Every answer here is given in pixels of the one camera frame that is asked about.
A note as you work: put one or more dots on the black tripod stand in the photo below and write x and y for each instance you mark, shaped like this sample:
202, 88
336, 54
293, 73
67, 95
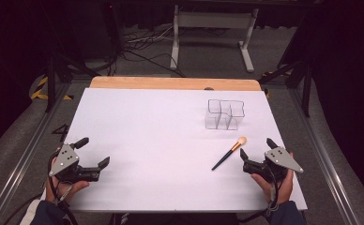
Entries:
52, 78
306, 81

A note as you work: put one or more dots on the white metal stand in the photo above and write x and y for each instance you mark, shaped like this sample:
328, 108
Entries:
214, 20

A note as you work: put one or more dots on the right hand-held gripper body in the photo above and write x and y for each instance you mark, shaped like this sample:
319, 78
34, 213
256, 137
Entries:
281, 158

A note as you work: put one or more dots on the clear acrylic organizer box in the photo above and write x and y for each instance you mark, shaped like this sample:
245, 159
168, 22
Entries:
224, 114

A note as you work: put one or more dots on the aluminium rail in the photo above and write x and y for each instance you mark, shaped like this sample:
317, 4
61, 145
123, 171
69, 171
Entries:
20, 162
327, 162

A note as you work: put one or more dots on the white board sheet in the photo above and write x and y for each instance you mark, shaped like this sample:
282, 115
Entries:
158, 150

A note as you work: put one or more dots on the dark cabinet box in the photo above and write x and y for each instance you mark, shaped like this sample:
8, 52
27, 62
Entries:
103, 28

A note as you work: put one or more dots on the person's left hand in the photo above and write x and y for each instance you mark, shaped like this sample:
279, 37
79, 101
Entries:
63, 189

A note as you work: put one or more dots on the person's right hand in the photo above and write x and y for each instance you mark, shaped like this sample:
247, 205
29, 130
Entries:
285, 189

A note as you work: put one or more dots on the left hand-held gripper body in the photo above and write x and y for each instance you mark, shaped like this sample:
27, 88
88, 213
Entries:
65, 157

